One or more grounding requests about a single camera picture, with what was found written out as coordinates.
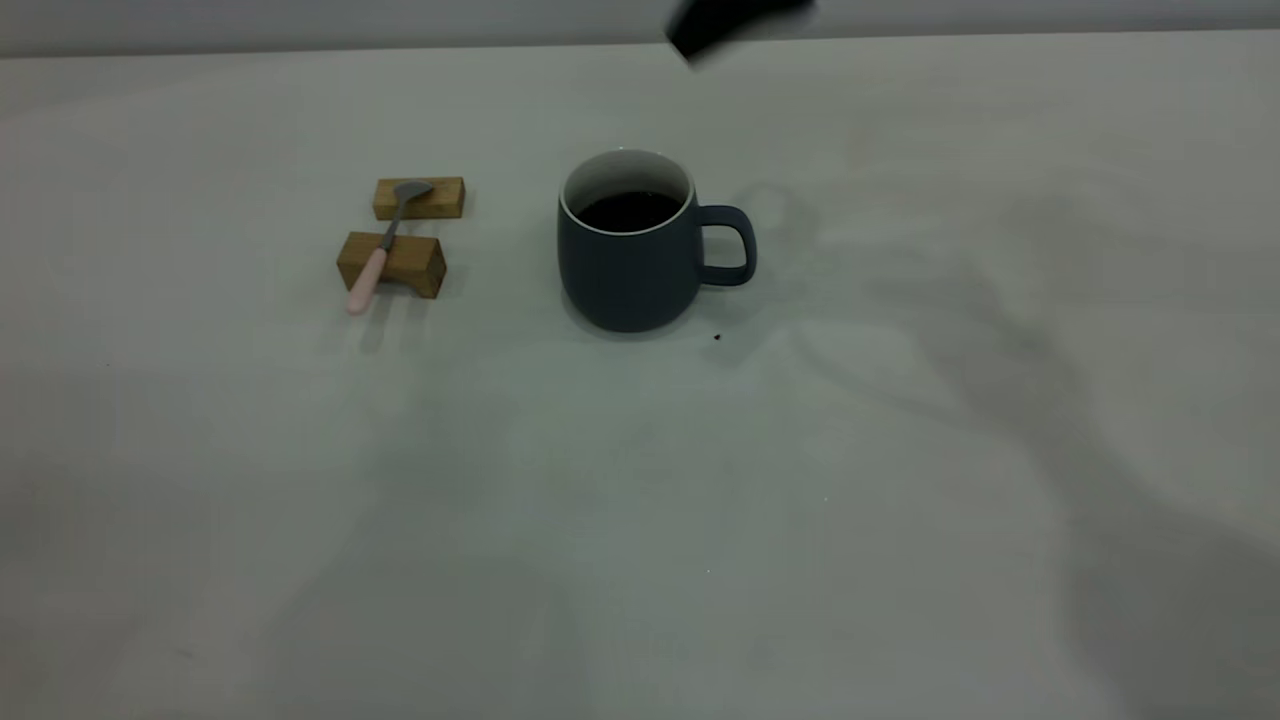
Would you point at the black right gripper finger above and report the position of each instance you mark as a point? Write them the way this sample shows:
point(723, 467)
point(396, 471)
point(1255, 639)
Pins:
point(720, 24)

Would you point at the dark grey ceramic mug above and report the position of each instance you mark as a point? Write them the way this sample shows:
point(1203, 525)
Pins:
point(625, 280)

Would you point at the dark coffee liquid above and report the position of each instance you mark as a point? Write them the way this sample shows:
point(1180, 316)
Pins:
point(630, 212)

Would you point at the flat rectangular wooden block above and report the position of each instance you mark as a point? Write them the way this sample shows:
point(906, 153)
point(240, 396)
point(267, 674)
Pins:
point(442, 205)

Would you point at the arched wooden block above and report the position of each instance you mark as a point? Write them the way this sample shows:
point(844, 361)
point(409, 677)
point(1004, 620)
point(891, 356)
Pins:
point(416, 262)

